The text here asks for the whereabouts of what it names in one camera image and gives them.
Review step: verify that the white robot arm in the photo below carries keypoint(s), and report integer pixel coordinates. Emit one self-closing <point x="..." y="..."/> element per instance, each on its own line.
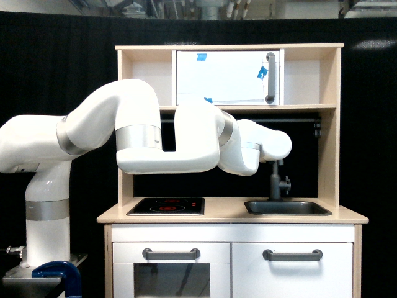
<point x="205" y="136"/>

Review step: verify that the grey faucet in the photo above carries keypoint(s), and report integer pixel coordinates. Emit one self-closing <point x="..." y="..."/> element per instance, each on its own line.
<point x="275" y="179"/>

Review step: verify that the grey faucet knob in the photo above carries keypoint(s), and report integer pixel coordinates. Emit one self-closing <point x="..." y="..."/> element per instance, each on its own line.
<point x="285" y="185"/>

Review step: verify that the black stovetop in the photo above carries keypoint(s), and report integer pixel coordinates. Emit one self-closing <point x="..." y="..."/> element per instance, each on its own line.
<point x="169" y="206"/>

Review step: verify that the white microwave door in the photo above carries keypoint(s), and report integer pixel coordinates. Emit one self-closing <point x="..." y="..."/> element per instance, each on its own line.
<point x="228" y="77"/>

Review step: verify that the grey sink basin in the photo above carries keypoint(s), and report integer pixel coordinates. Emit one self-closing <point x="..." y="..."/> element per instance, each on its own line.
<point x="285" y="208"/>

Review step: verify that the blue tape top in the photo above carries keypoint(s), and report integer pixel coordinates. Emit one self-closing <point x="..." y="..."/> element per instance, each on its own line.
<point x="201" y="56"/>

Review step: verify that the blue tape right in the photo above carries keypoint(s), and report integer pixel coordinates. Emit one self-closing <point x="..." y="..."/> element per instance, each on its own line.
<point x="262" y="73"/>

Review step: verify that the wooden toy kitchen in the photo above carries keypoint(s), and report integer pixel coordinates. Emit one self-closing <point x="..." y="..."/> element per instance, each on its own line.
<point x="310" y="82"/>

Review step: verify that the white cabinet door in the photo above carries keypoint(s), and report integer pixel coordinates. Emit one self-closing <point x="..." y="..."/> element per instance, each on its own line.
<point x="253" y="276"/>

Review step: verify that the white oven door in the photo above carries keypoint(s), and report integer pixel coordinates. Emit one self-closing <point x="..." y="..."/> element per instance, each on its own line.
<point x="207" y="276"/>

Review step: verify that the black curtain backdrop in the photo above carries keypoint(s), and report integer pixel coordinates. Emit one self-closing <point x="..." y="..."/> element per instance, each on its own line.
<point x="50" y="63"/>

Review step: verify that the blue clamp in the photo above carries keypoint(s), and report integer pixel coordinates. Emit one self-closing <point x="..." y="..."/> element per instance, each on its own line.
<point x="65" y="270"/>

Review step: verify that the grey hanging rail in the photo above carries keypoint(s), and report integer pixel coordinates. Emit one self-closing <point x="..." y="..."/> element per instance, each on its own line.
<point x="275" y="120"/>

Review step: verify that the grey oven handle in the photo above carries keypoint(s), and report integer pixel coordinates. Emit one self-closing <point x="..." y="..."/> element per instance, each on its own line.
<point x="193" y="254"/>

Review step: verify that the grey microwave handle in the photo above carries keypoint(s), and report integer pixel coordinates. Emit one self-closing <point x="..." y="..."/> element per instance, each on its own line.
<point x="270" y="98"/>

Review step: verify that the grey cabinet handle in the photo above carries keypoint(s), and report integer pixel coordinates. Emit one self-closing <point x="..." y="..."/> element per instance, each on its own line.
<point x="315" y="255"/>

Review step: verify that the metal base plate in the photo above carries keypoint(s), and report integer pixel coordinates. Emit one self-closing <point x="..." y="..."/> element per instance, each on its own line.
<point x="18" y="282"/>

